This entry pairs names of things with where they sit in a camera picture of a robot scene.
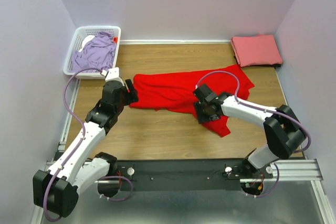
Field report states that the red t shirt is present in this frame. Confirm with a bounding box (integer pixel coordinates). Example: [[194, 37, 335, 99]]
[[129, 64, 255, 138]]

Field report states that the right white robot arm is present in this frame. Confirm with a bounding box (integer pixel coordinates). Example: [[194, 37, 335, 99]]
[[193, 90, 309, 178]]

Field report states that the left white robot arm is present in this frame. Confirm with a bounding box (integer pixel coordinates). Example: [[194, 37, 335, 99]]
[[33, 79, 139, 222]]

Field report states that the purple t shirt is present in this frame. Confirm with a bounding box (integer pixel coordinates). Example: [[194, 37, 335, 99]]
[[71, 31, 117, 73]]

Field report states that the white garment in basket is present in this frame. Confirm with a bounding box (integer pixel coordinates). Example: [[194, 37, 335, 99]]
[[78, 35, 95, 52]]

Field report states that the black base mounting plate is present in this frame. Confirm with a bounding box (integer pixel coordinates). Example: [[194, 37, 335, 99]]
[[86, 158, 274, 198]]

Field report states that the white plastic laundry basket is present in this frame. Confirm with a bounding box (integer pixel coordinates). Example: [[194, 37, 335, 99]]
[[63, 26, 121, 79]]

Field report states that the folded pink t shirt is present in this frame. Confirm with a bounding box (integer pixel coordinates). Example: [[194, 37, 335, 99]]
[[230, 35, 283, 62]]

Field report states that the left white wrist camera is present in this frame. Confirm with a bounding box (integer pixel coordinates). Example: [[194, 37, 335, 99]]
[[100, 67, 123, 82]]

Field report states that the aluminium frame rail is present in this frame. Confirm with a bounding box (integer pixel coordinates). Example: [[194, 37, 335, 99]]
[[30, 79, 336, 224]]

